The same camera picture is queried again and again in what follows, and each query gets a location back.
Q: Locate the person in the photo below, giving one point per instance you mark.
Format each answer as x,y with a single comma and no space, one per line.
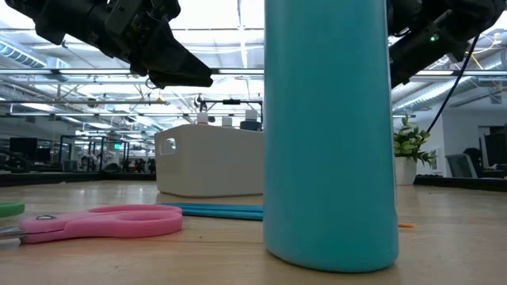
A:
473,156

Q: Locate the green plant in white pot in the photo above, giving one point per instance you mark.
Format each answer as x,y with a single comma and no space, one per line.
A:
406,170

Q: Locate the grey office chair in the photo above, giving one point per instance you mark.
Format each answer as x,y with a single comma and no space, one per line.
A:
459,166

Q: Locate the dark blue paint bottle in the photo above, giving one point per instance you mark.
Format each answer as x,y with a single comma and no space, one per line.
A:
250,126

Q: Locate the black monitor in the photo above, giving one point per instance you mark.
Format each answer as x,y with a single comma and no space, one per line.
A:
497,150

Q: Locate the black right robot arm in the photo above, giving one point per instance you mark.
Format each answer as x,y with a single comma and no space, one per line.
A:
455,23

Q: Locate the black background station frame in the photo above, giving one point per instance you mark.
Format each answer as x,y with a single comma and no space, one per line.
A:
231,102

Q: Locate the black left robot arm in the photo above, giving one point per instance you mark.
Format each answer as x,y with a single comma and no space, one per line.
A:
59,16

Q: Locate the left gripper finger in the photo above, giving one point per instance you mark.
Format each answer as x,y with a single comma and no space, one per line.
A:
170,59
178,82

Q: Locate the teal paint bottle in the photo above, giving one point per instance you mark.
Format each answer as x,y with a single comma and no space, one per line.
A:
328,138

